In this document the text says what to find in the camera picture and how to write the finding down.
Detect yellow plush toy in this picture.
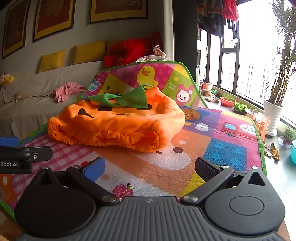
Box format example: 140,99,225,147
0,73,15,88

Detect orange carton box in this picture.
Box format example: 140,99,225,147
252,111,270,140

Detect framed red wall picture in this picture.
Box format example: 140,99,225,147
89,0,148,24
33,0,76,42
2,0,31,58

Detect yellow cushion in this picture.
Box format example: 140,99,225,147
38,49,67,73
73,40,107,65

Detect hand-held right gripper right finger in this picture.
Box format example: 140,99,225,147
181,157,270,204

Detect red bowl planter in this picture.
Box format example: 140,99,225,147
220,91,237,107

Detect tall plant in white pot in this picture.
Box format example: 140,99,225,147
264,0,296,137

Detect beige plush toy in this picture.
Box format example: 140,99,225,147
14,90,30,103

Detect leafy plant in black pot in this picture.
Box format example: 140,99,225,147
233,102,248,115

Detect pink plush toy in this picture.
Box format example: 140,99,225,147
153,45,166,57

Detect colourful cartoon play mat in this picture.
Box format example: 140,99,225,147
0,61,267,217

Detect orange pumpkin costume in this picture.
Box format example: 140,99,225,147
47,84,186,153

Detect patterned white cloth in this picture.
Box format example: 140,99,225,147
135,55,173,63

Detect sofa with white cover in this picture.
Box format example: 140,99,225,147
0,59,109,142

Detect red hanging garment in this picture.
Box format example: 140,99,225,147
222,0,240,23

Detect row of dark hanging clothes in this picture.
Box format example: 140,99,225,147
196,0,238,38

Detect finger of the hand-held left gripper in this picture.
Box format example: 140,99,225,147
0,137,20,148
0,146,53,162

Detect beige shoes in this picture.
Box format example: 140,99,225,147
201,90,219,103

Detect small plant in glass bowl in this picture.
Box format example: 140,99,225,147
277,125,296,149

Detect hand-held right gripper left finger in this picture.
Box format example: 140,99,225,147
34,157,118,206

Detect dried peels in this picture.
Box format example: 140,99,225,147
264,141,281,161

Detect pink garment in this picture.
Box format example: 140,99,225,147
52,82,86,103

